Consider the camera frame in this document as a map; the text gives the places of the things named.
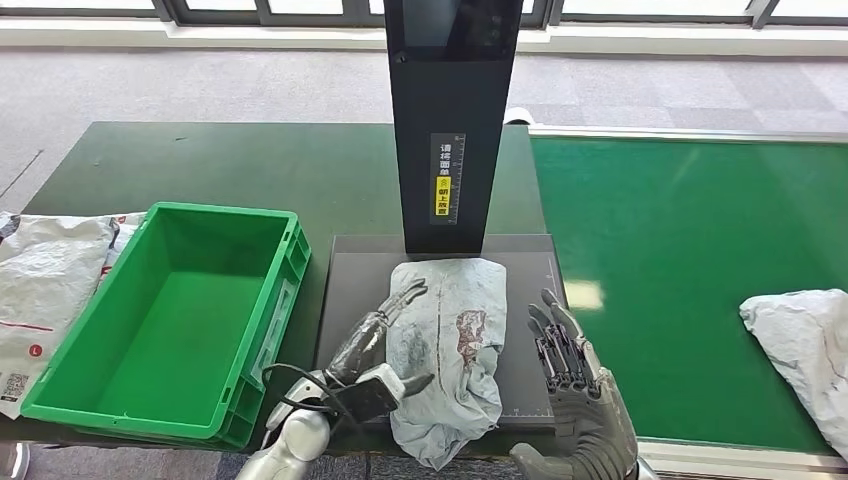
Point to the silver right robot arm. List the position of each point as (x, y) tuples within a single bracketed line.
[(646, 474)]

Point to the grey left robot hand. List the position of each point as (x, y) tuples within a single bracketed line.
[(364, 338)]

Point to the white window sill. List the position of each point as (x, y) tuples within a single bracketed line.
[(199, 36)]

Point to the black inbound scanner machine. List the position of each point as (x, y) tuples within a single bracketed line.
[(450, 99)]

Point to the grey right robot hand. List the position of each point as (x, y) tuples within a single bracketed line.
[(590, 424)]

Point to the dark window frame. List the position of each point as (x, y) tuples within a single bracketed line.
[(212, 16)]

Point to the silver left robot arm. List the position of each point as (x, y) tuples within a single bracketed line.
[(305, 437)]

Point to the white poly mailer red lettering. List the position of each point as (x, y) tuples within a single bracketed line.
[(129, 225)]

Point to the green plastic crate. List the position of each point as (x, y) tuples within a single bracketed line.
[(166, 331)]

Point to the white rounded floor object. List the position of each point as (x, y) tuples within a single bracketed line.
[(13, 460)]

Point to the green conveyor belt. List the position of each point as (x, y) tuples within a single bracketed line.
[(662, 218)]

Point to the yellow and grey ruler label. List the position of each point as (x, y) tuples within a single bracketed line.
[(444, 199)]

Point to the white conveyor roller end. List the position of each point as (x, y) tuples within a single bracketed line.
[(519, 116)]

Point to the white poly mailer QR code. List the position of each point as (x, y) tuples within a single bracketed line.
[(46, 285)]

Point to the grey poly mailer parcel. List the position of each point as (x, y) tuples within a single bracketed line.
[(457, 291), (802, 344)]

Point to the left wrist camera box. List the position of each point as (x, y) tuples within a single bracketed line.
[(368, 397)]

